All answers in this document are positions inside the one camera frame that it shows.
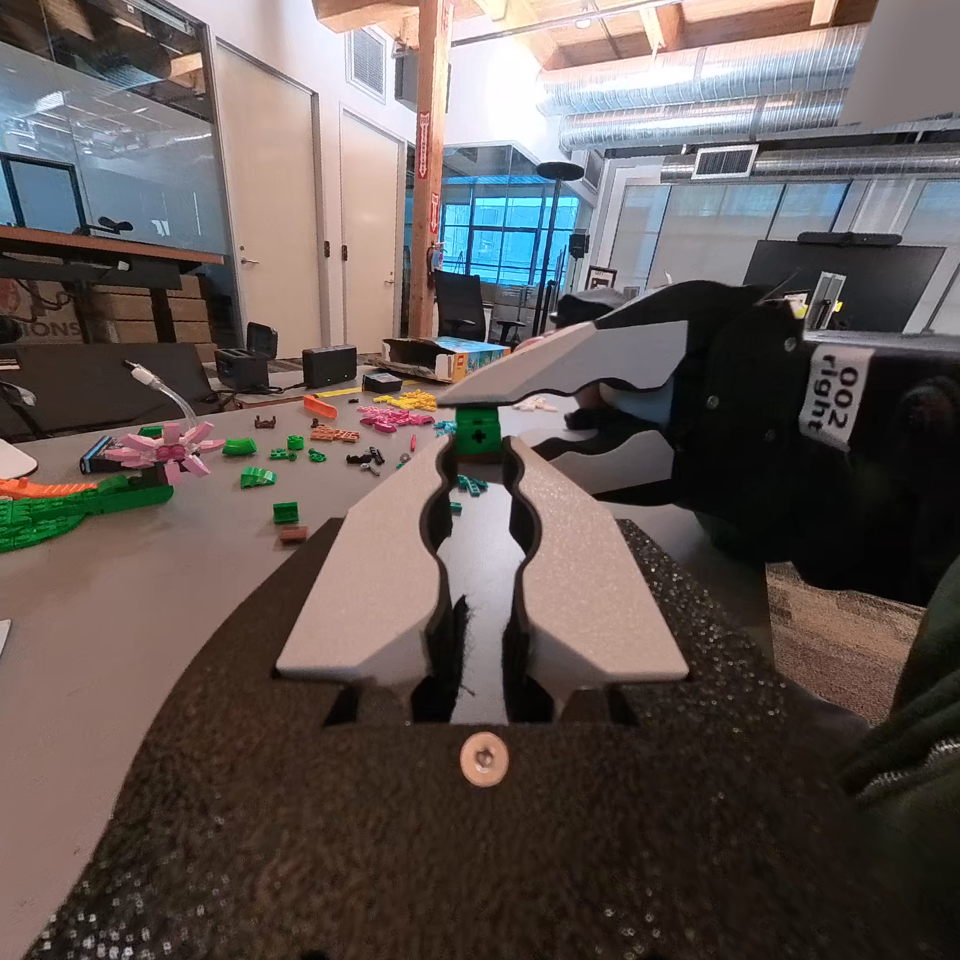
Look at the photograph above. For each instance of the green lego cactus pink flower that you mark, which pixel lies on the green lego cactus pink flower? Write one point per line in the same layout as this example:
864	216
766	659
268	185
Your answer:
67	510

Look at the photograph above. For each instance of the pile of yellow lego pieces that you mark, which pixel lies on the pile of yellow lego pieces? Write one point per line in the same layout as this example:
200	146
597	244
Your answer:
409	400

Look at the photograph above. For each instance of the wooden top white stand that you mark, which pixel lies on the wooden top white stand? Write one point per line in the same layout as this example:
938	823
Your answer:
15	459

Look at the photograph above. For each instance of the large black monitor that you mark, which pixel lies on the large black monitor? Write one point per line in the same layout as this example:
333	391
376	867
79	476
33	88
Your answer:
900	277

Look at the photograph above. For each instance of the metal air ducts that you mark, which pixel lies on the metal air ducts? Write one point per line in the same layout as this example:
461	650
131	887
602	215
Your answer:
675	82

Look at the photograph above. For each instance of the small black blue box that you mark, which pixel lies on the small black blue box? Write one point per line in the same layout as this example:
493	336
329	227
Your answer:
94	457

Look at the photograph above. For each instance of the black light on tripod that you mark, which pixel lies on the black light on tripod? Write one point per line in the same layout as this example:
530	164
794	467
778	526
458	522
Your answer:
579	244

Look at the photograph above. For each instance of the cluster of peach lego pieces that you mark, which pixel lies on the cluster of peach lego pieces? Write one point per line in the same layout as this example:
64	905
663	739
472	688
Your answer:
334	433

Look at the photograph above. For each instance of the person's right hand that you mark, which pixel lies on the person's right hand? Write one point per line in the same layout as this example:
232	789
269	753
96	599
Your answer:
611	396

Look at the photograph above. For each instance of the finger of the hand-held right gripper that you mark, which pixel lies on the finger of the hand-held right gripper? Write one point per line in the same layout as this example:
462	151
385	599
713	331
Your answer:
645	465
585	360

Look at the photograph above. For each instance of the opened cardboard lego box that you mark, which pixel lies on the opened cardboard lego box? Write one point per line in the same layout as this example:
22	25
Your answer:
465	364

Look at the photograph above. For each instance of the black office chair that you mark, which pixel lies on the black office chair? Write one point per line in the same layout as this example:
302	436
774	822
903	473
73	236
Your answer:
459	300

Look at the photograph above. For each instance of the black wall speaker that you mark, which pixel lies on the black wall speaker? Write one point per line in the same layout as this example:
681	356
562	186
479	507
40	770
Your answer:
405	79

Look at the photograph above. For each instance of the small green lego clip piece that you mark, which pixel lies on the small green lego clip piece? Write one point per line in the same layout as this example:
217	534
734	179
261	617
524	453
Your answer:
285	513

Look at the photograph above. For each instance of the pile of pink lego pieces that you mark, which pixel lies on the pile of pink lego pieces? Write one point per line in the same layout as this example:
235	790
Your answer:
390	420

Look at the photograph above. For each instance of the small flat black box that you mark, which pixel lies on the small flat black box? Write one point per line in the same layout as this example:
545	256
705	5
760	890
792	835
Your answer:
384	382

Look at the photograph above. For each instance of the white wall vent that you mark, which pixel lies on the white wall vent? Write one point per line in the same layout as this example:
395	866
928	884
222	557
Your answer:
724	161
367	64

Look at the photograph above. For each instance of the cluster of teal lego pieces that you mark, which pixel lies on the cluster of teal lego pieces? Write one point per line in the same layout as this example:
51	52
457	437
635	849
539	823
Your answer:
445	428

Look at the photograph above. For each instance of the person's green jacket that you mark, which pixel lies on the person's green jacket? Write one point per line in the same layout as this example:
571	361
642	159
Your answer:
922	712

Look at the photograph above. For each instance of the black charger box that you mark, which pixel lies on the black charger box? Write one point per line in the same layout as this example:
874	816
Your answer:
330	367
240	371

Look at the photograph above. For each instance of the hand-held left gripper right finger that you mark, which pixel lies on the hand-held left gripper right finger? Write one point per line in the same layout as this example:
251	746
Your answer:
600	592

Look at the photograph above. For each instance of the tag sign on stand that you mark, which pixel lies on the tag sign on stand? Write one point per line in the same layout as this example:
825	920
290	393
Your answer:
602	279

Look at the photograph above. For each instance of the green brown lego assembly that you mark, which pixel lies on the green brown lego assembly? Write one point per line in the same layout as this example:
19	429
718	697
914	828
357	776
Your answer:
478	441

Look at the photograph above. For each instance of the black flat case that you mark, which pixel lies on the black flat case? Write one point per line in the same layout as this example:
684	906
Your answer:
90	382

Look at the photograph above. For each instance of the stack of cardboard boxes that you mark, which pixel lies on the stack of cardboard boxes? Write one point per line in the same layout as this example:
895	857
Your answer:
120	307

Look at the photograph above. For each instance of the green lego cylinder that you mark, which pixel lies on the green lego cylinder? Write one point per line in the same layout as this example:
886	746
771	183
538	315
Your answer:
240	447

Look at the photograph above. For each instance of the black floor lamp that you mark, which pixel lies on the black floor lamp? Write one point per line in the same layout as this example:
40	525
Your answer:
561	170

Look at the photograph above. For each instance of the green lego slope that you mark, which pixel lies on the green lego slope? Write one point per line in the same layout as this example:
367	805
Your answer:
259	478

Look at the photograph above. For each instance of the white lego pieces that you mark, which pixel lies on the white lego pieces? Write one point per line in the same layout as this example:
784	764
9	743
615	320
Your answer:
536	405

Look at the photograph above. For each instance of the orange lego piece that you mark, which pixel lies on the orange lego piece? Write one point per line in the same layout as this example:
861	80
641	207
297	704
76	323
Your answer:
321	406

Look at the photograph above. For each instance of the teal lego plate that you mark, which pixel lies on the teal lego plate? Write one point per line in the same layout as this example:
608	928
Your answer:
472	486

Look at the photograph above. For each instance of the wooden top desk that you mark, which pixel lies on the wooden top desk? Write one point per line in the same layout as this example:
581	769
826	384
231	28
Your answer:
112	246

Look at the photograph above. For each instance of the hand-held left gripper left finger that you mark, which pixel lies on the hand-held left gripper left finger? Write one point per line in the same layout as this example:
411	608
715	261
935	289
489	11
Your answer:
367	585

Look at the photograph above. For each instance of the white door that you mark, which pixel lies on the white door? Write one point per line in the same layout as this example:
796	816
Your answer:
270	210
371	225

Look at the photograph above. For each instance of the wooden post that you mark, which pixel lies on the wooden post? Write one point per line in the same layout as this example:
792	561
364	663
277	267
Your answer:
430	187

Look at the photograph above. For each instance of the yellow lego strip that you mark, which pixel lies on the yellow lego strip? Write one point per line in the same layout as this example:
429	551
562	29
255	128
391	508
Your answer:
341	391

